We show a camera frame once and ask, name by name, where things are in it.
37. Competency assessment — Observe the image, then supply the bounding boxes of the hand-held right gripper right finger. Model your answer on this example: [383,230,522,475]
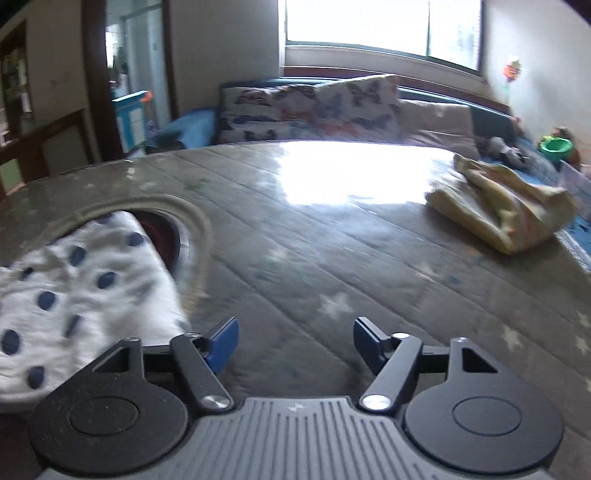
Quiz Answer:
[353,318,505,414]

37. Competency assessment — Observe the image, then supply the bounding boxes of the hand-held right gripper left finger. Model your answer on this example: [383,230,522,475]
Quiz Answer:
[88,318,240,414]

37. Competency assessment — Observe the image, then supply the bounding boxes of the white navy polka dot pants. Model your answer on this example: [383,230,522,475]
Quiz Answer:
[0,210,190,414]

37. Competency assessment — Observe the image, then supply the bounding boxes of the grey quilted table cover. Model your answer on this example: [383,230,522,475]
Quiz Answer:
[0,141,591,480]

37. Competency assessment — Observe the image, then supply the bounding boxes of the round black induction cooktop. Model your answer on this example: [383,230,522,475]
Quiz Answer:
[134,208,192,278]

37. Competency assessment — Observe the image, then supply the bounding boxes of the folded yellow cloth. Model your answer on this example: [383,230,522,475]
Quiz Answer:
[425,154,578,254]

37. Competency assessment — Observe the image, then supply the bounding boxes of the blue cloth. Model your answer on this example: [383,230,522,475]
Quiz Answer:
[148,108,218,153]

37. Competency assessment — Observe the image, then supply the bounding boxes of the beige cushion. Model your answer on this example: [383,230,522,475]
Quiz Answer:
[399,99,481,160]

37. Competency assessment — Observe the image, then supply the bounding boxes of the grey soft toy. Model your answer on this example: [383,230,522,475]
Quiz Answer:
[485,136,532,168]

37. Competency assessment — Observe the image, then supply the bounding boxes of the butterfly print cushion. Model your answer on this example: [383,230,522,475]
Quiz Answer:
[217,74,402,145]

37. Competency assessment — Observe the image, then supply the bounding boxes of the blue cabinet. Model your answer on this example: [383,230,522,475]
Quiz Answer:
[112,90,148,155]

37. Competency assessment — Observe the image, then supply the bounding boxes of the dark teal sofa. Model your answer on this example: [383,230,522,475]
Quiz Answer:
[219,76,591,185]

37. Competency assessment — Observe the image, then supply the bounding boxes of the dark wooden counter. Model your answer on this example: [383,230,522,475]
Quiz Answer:
[0,108,100,195]

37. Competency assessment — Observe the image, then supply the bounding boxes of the green plastic bowl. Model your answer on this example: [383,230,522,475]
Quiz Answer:
[539,135,575,162]

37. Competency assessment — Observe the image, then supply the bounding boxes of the window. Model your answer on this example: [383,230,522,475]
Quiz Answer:
[279,0,485,75]

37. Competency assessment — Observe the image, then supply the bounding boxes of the dark wooden shelf cabinet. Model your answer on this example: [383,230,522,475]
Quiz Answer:
[0,21,35,139]

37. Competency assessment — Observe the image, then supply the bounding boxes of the dark wooden door frame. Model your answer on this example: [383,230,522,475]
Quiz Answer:
[81,0,178,162]

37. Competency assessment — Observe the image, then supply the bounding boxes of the colourful wall toy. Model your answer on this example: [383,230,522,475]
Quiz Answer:
[502,55,522,84]

